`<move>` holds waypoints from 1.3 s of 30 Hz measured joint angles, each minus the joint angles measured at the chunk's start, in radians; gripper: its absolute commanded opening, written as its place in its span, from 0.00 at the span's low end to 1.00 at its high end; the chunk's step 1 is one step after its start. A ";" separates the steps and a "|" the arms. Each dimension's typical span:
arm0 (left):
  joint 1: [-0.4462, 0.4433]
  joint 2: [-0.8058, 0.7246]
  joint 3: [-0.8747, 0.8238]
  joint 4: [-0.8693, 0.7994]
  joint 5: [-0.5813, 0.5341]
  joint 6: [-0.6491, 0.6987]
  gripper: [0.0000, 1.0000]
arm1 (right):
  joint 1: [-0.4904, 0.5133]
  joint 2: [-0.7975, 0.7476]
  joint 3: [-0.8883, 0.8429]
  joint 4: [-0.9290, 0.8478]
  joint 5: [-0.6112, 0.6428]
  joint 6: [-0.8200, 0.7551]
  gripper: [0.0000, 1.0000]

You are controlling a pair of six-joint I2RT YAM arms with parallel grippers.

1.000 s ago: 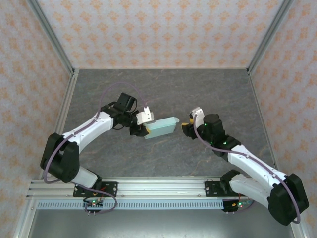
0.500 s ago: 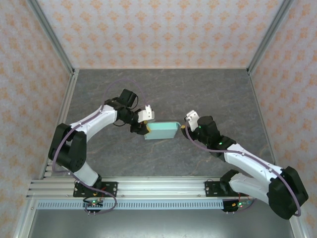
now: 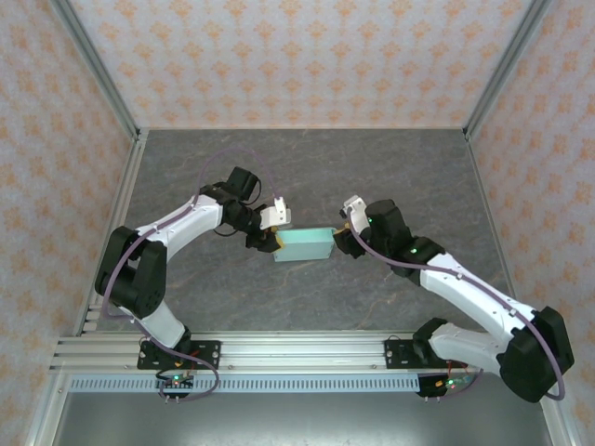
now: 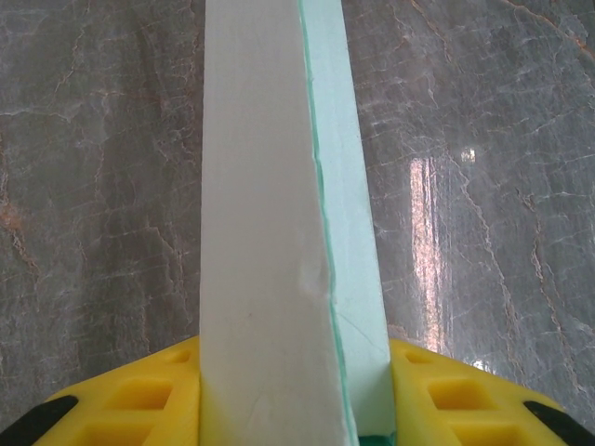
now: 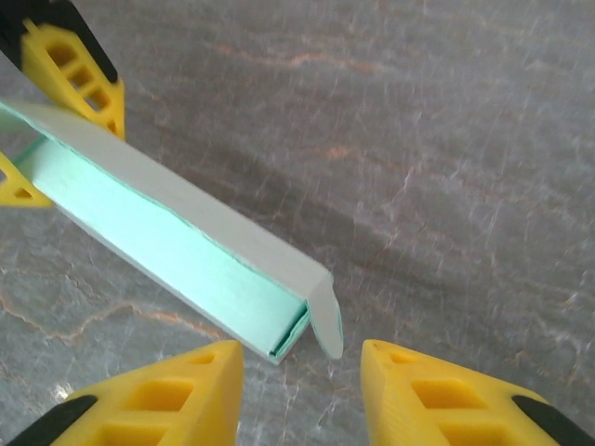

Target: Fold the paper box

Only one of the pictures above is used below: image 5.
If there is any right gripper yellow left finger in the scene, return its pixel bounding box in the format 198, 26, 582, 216
49, 339, 245, 446

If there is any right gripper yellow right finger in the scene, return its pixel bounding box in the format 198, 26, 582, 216
361, 338, 595, 446

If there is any teal paper box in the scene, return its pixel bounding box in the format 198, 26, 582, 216
0, 97, 347, 369

